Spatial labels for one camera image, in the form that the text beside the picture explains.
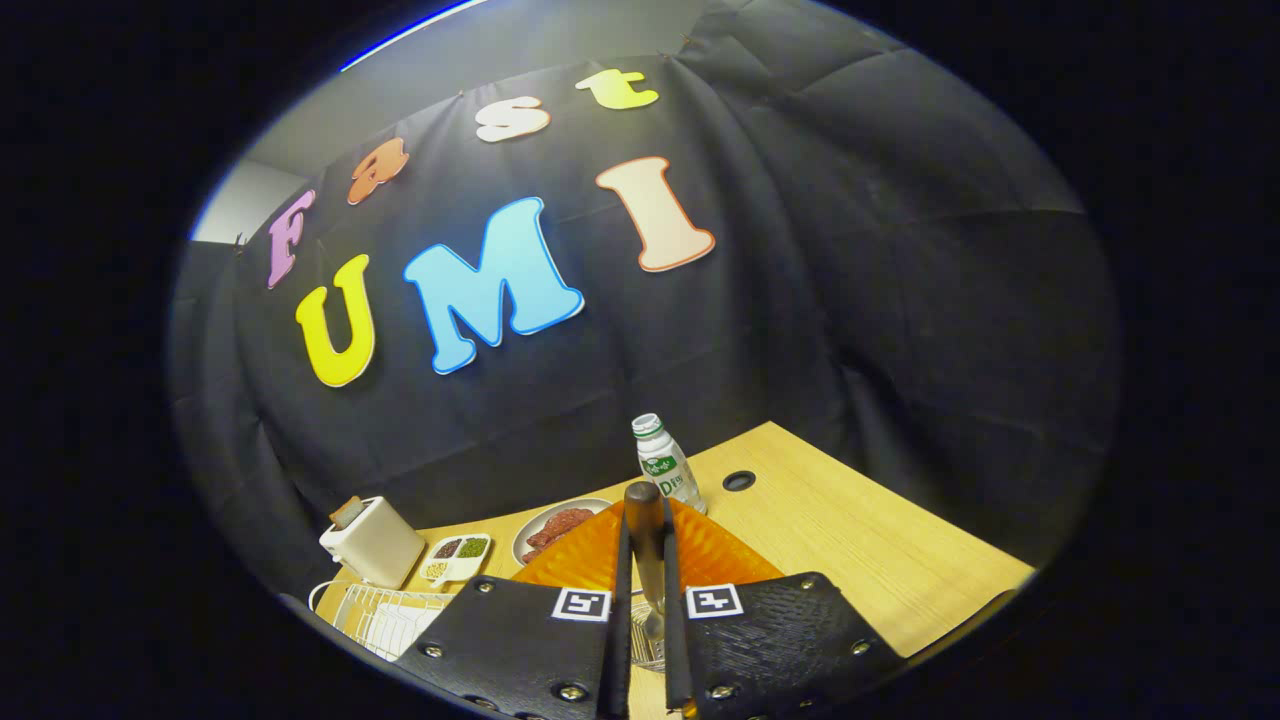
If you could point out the beige plate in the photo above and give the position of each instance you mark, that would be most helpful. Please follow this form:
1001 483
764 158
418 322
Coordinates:
519 546

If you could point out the white divided dish with beans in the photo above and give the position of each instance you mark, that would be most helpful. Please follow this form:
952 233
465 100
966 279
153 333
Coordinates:
455 571

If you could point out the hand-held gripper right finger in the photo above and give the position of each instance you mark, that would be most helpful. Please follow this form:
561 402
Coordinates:
675 640

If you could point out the brown meat piece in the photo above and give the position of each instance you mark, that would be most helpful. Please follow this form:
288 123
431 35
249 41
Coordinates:
570 520
538 545

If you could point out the toast slice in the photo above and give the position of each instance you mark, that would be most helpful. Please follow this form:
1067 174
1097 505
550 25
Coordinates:
347 512

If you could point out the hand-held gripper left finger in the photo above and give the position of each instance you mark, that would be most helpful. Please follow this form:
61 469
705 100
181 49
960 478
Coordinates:
620 640

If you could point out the white green-label bottle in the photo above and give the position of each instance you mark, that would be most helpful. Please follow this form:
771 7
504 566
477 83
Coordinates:
670 470

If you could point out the cream toaster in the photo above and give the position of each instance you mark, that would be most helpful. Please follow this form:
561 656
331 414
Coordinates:
375 545

